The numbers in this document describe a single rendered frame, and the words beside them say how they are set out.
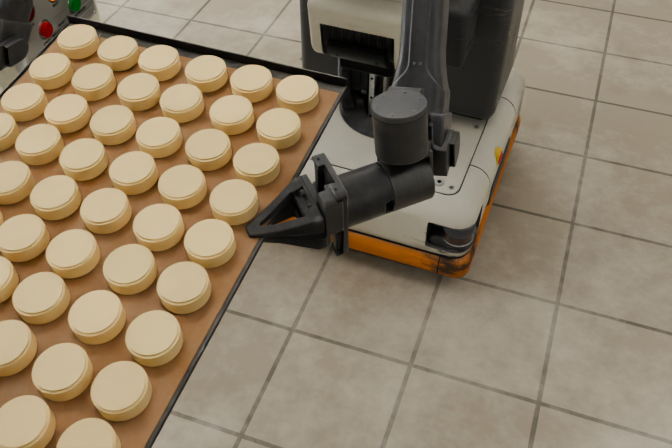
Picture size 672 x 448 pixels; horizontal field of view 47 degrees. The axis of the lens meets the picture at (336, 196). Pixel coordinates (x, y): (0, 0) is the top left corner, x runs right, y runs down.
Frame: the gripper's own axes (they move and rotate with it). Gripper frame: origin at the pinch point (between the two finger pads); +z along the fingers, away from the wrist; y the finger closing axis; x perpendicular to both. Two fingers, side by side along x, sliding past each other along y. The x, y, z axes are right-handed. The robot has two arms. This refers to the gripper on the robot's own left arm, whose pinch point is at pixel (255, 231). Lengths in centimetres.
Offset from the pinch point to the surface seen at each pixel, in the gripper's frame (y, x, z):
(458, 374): 101, 19, -46
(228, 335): 101, 51, -1
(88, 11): 32, 93, 7
